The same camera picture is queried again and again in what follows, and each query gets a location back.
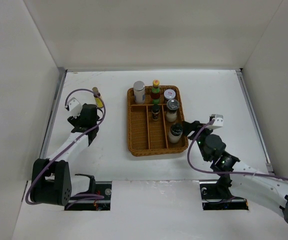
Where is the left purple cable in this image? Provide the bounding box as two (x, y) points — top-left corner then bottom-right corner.
(24, 89), (107, 210)

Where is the purple cable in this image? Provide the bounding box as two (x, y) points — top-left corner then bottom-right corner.
(186, 119), (288, 188)
(24, 89), (107, 210)

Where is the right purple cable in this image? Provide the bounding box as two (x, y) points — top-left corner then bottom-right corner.
(186, 119), (288, 188)

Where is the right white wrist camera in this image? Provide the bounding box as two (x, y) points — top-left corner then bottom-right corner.
(207, 114), (224, 130)

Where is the brown bottle yellow label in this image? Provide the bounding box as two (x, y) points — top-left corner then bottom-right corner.
(92, 87), (104, 109)

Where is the small dark spice jar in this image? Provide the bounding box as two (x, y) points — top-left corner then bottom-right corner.
(151, 104), (160, 121)

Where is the salt shaker silver cap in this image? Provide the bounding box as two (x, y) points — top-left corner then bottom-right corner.
(166, 99), (180, 123)

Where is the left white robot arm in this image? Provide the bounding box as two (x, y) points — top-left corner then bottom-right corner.
(25, 103), (102, 206)

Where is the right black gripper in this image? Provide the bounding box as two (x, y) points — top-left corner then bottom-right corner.
(181, 120), (215, 162)

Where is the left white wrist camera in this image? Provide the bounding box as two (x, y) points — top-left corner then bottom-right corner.
(65, 97), (83, 119)

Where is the jar with red white lid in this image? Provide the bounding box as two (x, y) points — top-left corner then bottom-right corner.
(163, 88), (176, 103)

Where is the brown wicker divided tray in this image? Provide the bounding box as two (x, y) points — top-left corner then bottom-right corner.
(126, 85), (189, 157)

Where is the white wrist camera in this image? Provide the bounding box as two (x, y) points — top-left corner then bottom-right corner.
(207, 114), (224, 130)
(65, 97), (83, 119)

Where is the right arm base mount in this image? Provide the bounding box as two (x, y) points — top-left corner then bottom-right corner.
(199, 178), (249, 211)

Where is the red sauce bottle green label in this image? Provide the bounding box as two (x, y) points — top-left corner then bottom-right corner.
(150, 79), (161, 105)

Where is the white bottle black cap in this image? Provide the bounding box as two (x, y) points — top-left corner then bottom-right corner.
(167, 123), (183, 144)

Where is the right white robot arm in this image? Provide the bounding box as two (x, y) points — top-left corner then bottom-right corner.
(182, 118), (288, 224)

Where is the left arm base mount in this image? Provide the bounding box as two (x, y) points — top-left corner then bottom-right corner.
(64, 174), (113, 211)

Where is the white jar silver lid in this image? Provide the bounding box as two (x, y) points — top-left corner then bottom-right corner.
(133, 81), (146, 105)

